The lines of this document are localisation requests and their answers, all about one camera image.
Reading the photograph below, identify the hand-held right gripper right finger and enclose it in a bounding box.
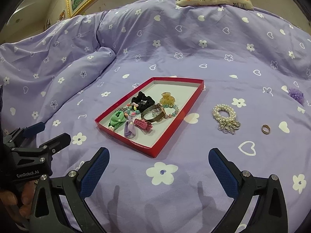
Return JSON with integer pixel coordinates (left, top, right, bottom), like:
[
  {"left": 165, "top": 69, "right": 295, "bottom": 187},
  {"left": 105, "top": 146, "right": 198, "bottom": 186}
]
[{"left": 208, "top": 148, "right": 288, "bottom": 233}]

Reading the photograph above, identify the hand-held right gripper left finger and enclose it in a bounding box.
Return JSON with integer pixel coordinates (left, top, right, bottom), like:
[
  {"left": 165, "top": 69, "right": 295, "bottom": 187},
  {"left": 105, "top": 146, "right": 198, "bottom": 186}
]
[{"left": 29, "top": 147, "right": 110, "bottom": 233}]

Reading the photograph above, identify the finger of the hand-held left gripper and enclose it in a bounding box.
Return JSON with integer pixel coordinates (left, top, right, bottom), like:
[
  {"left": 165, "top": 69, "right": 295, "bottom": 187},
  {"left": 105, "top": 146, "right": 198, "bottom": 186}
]
[
  {"left": 11, "top": 122, "right": 46, "bottom": 143},
  {"left": 36, "top": 133, "right": 72, "bottom": 161}
]

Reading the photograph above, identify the black fabric scrunchie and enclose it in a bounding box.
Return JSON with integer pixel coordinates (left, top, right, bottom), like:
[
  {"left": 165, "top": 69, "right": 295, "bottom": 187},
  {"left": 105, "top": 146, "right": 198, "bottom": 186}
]
[{"left": 131, "top": 91, "right": 156, "bottom": 111}]

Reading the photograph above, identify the red shallow cardboard box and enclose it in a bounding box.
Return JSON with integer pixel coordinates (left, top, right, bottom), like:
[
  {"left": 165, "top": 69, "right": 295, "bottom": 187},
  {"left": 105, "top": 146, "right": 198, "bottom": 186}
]
[{"left": 94, "top": 77, "right": 204, "bottom": 158}]

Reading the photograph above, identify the amber plastic hair claw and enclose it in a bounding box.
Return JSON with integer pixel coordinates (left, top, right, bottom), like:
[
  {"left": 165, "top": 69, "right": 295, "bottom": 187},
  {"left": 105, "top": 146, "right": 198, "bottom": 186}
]
[{"left": 159, "top": 91, "right": 176, "bottom": 105}]

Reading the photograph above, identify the person's left hand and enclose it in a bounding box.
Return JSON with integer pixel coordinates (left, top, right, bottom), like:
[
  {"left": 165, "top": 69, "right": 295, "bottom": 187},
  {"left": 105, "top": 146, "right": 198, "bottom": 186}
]
[{"left": 0, "top": 182, "right": 37, "bottom": 224}]

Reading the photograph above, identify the pink hair clip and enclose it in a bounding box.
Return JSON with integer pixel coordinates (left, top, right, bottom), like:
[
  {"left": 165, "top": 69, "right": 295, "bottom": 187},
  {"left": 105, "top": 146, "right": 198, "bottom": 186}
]
[{"left": 134, "top": 118, "right": 153, "bottom": 132}]

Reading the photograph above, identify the purple fluffy scrunchie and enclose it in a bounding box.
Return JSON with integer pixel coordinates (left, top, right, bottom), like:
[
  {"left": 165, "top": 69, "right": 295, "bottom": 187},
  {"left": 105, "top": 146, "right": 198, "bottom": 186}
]
[{"left": 288, "top": 88, "right": 305, "bottom": 103}]

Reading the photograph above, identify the purple flower print blanket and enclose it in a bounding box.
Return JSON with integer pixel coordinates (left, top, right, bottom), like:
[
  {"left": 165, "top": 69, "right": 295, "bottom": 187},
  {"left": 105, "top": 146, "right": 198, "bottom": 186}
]
[{"left": 0, "top": 0, "right": 311, "bottom": 233}]

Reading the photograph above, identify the purple bow hair tie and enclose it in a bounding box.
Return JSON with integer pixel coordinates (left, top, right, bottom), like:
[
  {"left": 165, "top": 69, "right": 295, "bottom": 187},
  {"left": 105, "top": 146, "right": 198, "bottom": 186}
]
[{"left": 124, "top": 115, "right": 139, "bottom": 139}]

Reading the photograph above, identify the green bow hair tie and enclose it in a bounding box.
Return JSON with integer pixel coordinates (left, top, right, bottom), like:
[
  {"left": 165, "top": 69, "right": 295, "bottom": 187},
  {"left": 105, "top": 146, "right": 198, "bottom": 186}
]
[{"left": 107, "top": 110, "right": 128, "bottom": 129}]

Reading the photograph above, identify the white pearl bracelet silver bow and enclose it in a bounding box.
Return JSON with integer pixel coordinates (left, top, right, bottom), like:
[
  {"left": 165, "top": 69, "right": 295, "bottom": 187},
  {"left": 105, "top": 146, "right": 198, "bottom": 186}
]
[{"left": 212, "top": 104, "right": 241, "bottom": 134}]

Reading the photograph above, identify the pale translucent bead bracelet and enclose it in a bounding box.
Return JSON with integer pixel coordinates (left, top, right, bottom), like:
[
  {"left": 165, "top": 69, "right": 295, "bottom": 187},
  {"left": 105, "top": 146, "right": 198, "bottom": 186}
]
[{"left": 152, "top": 103, "right": 180, "bottom": 119}]

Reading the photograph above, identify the gold wristwatch brown strap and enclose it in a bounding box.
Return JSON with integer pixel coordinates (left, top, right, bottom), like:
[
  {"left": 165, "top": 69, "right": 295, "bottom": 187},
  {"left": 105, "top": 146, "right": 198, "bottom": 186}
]
[{"left": 140, "top": 103, "right": 168, "bottom": 123}]

